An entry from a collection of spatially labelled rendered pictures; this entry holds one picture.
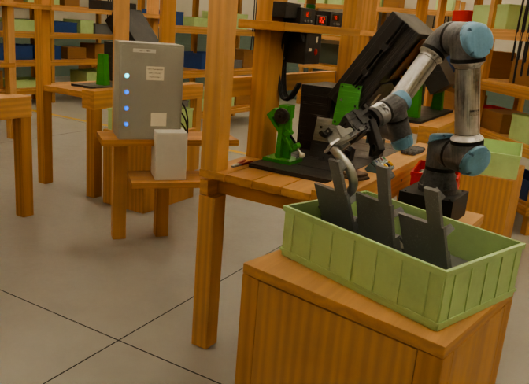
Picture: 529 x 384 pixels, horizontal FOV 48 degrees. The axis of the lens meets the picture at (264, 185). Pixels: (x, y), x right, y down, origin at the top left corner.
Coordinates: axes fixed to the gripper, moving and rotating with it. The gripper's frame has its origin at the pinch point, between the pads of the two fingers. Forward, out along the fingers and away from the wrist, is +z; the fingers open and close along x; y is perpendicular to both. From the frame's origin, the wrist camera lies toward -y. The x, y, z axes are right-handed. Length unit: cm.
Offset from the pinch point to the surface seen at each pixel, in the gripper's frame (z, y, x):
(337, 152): 1.1, -1.2, 1.4
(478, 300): 2, -60, 9
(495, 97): -784, 46, -617
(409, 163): -93, -9, -90
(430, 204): 3.3, -31.2, 22.4
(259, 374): 50, -40, -41
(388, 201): 3.1, -23.2, 8.4
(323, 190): 5.0, -6.5, -12.6
